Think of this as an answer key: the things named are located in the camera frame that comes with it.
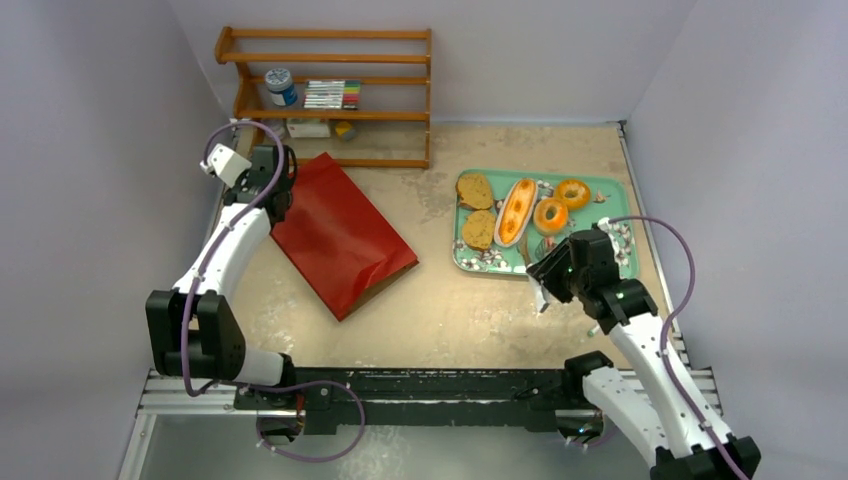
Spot red paper bag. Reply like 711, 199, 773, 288
271, 153, 419, 322

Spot coloured marker set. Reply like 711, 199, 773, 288
303, 79, 362, 110

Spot clear plastic bottle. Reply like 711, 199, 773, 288
263, 119, 288, 141

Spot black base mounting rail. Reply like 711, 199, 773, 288
234, 367, 604, 440

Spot blue lidded jar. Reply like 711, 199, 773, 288
264, 68, 298, 107

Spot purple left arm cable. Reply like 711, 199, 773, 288
180, 119, 368, 464

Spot small white box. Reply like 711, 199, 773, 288
286, 118, 332, 139

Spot fake baguette bread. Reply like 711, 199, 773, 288
494, 178, 538, 248

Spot metal tongs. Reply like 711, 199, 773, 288
518, 233, 550, 314

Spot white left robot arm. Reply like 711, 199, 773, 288
145, 143, 298, 409

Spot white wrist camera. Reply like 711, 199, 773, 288
597, 217, 636, 268
199, 143, 251, 188

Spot yellow grey cube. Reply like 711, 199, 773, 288
334, 121, 358, 141

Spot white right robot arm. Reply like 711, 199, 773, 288
526, 228, 761, 479

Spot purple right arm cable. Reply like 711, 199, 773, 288
563, 215, 753, 480

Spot wooden shelf rack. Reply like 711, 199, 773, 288
214, 26, 433, 169

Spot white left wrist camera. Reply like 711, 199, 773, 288
199, 143, 251, 188

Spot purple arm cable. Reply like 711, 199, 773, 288
563, 215, 753, 480
180, 119, 368, 464

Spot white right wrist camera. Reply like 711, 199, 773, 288
597, 217, 636, 268

